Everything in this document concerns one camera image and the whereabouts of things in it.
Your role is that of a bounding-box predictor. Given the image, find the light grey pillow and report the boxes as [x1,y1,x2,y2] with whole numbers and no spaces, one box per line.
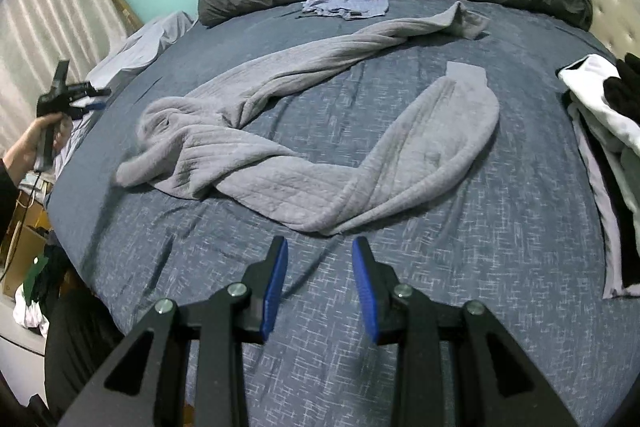
[52,11,196,172]

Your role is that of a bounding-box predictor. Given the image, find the lavender grey folded garment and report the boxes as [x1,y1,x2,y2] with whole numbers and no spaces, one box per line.
[569,104,632,301]

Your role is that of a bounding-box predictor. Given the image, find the bed with blue sheet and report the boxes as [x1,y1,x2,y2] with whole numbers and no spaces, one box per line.
[45,0,640,427]

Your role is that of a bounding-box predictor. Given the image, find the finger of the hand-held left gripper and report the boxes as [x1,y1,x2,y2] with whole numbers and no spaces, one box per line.
[75,83,112,100]
[70,102,106,118]

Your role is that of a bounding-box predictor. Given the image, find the person's black clothing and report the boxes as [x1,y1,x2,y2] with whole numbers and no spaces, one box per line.
[44,289,126,427]

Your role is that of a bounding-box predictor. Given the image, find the grey quilted sweater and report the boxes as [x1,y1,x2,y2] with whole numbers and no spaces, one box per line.
[116,1,501,237]

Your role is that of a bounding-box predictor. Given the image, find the pale striped curtain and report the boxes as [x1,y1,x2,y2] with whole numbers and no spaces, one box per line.
[0,0,132,158]

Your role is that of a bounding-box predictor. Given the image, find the black folded garment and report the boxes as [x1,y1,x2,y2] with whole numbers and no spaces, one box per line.
[582,139,640,294]

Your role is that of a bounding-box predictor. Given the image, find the cardboard box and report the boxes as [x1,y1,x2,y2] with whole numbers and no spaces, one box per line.
[0,177,57,299]

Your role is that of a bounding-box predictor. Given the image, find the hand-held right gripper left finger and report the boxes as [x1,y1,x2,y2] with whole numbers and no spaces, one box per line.
[57,237,290,427]

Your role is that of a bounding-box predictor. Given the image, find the person's left forearm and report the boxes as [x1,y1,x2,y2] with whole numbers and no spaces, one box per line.
[0,157,24,253]

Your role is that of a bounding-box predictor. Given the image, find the person's left hand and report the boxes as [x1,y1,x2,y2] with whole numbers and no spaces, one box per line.
[2,114,72,188]

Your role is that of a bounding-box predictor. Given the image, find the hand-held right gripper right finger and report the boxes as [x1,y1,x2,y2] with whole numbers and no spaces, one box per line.
[351,237,583,427]

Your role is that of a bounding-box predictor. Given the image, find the mixed clothes pile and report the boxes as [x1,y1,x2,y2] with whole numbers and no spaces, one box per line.
[12,244,77,339]

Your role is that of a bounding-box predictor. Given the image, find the white and black fleece garment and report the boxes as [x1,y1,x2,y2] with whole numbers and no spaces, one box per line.
[557,54,640,154]

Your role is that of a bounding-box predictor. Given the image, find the small blue garment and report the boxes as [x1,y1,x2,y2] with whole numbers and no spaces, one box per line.
[301,0,390,20]

